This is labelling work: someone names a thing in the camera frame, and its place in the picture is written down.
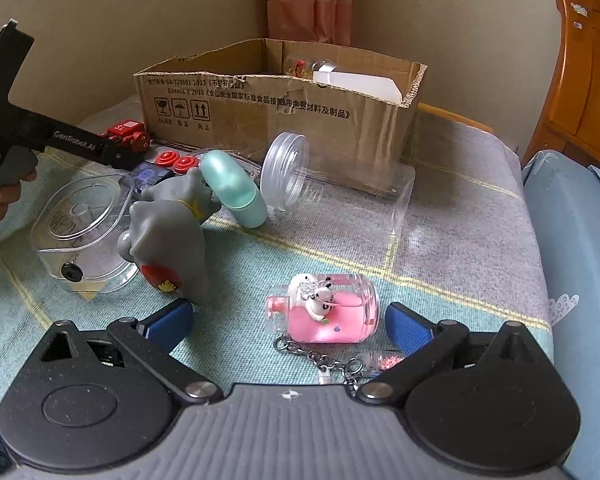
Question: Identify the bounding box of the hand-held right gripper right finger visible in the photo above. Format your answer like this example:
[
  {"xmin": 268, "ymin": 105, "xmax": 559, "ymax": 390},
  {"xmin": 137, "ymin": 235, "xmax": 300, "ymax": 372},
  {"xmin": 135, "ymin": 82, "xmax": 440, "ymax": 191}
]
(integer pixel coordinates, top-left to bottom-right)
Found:
[{"xmin": 355, "ymin": 302, "xmax": 553, "ymax": 403}]

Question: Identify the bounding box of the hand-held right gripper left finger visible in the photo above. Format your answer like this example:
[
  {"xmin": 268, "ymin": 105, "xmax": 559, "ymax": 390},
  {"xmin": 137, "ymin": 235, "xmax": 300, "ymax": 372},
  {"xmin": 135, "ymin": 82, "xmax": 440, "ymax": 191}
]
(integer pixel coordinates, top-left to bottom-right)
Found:
[{"xmin": 27, "ymin": 297, "xmax": 221, "ymax": 406}]

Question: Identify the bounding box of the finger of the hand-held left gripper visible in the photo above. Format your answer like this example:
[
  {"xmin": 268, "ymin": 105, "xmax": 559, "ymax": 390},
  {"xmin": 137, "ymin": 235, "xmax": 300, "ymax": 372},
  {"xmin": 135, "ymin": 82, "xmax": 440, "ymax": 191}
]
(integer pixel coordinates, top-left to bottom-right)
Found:
[{"xmin": 99, "ymin": 134, "xmax": 153, "ymax": 169}]

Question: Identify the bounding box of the red toy car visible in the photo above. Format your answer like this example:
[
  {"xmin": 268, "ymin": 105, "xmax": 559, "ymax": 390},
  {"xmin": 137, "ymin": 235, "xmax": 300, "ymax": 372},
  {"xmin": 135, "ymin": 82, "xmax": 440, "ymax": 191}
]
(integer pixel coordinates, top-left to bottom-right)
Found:
[{"xmin": 101, "ymin": 119, "xmax": 151, "ymax": 153}]

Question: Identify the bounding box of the dark patterned cube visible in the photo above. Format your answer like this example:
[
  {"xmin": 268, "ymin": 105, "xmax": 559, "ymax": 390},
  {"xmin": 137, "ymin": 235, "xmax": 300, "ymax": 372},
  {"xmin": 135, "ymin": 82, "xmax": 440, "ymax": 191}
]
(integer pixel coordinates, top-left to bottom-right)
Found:
[{"xmin": 130, "ymin": 162, "xmax": 173, "ymax": 193}]

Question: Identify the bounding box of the pink bottle keychain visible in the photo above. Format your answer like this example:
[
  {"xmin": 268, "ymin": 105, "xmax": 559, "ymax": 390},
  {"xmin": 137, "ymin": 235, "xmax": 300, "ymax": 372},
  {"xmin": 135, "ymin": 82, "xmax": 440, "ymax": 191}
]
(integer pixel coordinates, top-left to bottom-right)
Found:
[{"xmin": 266, "ymin": 272, "xmax": 406, "ymax": 398}]

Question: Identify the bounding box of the grey elephant toy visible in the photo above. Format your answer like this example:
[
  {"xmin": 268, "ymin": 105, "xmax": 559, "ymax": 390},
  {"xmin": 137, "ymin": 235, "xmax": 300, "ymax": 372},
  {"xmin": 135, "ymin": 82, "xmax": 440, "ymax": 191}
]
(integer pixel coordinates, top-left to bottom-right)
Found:
[{"xmin": 117, "ymin": 166, "xmax": 223, "ymax": 306}]

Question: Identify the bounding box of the clear square lidded container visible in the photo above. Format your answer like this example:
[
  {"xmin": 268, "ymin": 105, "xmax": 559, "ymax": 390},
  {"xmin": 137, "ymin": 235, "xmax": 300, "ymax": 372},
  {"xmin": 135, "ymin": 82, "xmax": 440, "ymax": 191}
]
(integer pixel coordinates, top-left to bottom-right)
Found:
[{"xmin": 30, "ymin": 172, "xmax": 141, "ymax": 295}]

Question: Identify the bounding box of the teal capsule case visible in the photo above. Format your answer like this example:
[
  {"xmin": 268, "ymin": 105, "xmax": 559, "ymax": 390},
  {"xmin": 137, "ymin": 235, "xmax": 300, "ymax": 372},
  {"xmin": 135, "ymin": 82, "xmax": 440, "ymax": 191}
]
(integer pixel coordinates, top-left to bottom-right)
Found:
[{"xmin": 200, "ymin": 150, "xmax": 268, "ymax": 229}]

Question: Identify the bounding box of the clear plastic screw-top jar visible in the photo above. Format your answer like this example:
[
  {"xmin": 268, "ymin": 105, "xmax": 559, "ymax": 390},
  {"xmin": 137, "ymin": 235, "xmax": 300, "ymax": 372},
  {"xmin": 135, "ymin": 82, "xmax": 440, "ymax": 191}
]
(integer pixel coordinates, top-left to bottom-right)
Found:
[{"xmin": 260, "ymin": 131, "xmax": 417, "ymax": 266}]

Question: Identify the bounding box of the brown cardboard box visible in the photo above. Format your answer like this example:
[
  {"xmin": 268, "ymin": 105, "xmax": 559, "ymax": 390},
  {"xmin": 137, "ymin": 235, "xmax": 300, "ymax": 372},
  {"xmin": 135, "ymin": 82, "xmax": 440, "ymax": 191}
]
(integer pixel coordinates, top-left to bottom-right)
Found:
[{"xmin": 133, "ymin": 37, "xmax": 427, "ymax": 196}]

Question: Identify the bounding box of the checkered blanket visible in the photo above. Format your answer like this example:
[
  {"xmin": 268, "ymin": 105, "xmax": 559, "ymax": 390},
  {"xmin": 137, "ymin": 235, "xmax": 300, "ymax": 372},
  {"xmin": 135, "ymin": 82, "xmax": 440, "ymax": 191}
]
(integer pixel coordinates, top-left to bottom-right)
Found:
[{"xmin": 0, "ymin": 95, "xmax": 556, "ymax": 461}]

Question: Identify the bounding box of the blue patterned pillow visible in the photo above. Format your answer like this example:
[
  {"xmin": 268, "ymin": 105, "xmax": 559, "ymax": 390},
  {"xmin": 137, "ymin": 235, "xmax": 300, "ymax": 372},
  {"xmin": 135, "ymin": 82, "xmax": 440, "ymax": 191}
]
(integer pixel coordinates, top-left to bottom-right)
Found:
[{"xmin": 521, "ymin": 150, "xmax": 600, "ymax": 480}]

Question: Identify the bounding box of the wooden board edge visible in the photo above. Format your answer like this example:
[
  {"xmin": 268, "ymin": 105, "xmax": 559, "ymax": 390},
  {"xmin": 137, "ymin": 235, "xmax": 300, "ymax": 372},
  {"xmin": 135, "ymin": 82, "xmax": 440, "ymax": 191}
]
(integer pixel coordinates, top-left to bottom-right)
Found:
[{"xmin": 420, "ymin": 103, "xmax": 496, "ymax": 133}]

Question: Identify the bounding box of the pink patterned curtain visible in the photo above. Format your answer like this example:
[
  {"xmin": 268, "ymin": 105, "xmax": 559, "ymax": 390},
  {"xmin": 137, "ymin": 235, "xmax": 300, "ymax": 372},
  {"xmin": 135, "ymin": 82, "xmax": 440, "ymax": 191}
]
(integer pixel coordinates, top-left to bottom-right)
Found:
[{"xmin": 265, "ymin": 0, "xmax": 353, "ymax": 46}]

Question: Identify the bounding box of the white plastic container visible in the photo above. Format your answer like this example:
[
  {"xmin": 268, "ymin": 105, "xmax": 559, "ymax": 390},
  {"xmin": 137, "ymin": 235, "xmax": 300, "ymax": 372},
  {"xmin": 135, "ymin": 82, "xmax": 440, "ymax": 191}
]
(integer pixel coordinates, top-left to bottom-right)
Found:
[{"xmin": 312, "ymin": 71, "xmax": 405, "ymax": 103}]

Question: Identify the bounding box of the wooden headboard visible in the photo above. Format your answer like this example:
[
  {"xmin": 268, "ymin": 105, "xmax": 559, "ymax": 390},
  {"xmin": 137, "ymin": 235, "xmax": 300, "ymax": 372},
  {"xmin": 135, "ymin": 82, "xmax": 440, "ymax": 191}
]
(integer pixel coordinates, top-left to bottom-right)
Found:
[{"xmin": 520, "ymin": 0, "xmax": 600, "ymax": 171}]

